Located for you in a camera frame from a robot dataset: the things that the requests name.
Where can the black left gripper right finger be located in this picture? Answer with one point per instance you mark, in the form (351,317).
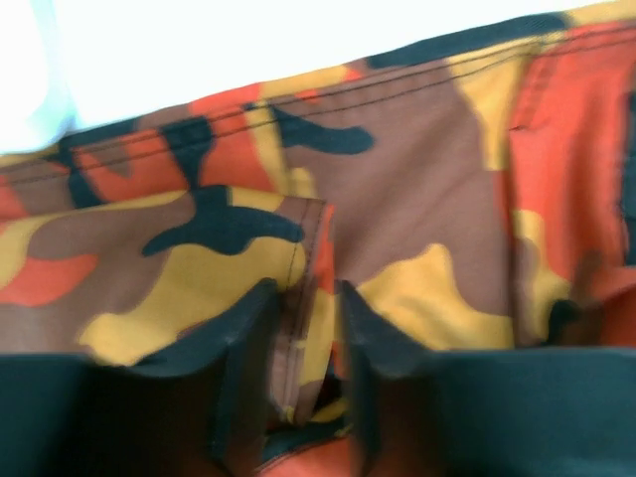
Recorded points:
(524,412)

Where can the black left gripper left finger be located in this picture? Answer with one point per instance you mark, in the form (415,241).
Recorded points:
(195,408)

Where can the orange camouflage trousers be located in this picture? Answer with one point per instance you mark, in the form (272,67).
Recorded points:
(477,189)

